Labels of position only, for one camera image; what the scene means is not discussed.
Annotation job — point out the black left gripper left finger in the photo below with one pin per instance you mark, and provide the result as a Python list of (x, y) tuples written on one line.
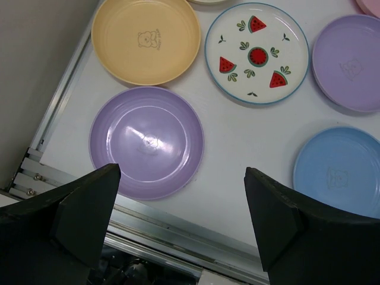
[(57, 237)]

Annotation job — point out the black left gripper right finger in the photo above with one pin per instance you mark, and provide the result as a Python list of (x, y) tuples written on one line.
[(303, 241)]

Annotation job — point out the blue plastic plate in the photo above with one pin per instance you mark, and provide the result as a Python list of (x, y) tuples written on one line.
[(340, 167)]

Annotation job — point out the purple plastic plate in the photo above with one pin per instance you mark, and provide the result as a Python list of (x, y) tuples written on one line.
[(345, 62), (155, 137)]

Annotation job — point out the white watermelon pattern plate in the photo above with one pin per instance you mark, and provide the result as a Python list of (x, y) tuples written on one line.
[(256, 53)]

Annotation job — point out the yellow plastic plate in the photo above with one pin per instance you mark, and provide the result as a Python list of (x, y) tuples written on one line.
[(146, 43)]

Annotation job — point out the pink plastic plate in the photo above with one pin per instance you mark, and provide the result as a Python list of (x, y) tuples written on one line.
[(370, 7)]

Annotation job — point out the cream plastic plate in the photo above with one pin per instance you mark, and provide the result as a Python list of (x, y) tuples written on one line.
[(207, 2)]

